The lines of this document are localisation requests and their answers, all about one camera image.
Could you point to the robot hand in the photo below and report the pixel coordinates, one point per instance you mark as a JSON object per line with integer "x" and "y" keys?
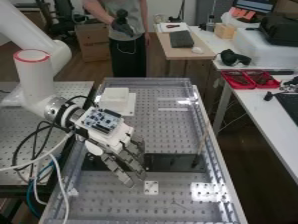
{"x": 110, "y": 133}

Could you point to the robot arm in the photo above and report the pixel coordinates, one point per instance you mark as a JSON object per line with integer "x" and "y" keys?
{"x": 33, "y": 83}

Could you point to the small white box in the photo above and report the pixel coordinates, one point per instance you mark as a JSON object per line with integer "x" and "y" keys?
{"x": 115, "y": 96}

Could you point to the clear box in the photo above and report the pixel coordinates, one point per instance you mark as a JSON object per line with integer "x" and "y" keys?
{"x": 146, "y": 80}

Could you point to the white square plate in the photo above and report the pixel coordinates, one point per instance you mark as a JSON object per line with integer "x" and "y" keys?
{"x": 150, "y": 187}

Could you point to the thin stick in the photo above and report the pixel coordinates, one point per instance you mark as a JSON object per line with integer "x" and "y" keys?
{"x": 200, "y": 143}

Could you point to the person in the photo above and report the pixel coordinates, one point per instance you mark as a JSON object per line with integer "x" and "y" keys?
{"x": 127, "y": 50}

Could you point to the cardboard box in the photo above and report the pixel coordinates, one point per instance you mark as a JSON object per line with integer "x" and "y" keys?
{"x": 91, "y": 43}

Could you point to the wooden desk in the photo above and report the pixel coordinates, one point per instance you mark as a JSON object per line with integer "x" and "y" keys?
{"x": 186, "y": 55}

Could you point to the white mouse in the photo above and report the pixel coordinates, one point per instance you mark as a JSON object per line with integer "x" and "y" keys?
{"x": 196, "y": 50}

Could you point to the red tray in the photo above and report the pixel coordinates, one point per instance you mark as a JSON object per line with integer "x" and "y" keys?
{"x": 264, "y": 79}
{"x": 238, "y": 80}

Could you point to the black headphones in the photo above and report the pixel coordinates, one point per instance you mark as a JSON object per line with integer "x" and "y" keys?
{"x": 232, "y": 57}

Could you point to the white desk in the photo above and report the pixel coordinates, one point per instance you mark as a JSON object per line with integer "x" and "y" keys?
{"x": 260, "y": 55}
{"x": 270, "y": 126}

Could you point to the small wooden box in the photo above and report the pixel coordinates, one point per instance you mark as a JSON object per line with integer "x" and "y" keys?
{"x": 223, "y": 31}

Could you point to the black keyboard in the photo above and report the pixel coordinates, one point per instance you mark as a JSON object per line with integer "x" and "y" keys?
{"x": 288, "y": 106}

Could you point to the black case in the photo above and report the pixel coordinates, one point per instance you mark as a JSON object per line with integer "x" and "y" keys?
{"x": 279, "y": 31}

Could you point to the computer screen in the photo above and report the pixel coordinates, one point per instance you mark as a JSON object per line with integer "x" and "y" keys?
{"x": 252, "y": 5}

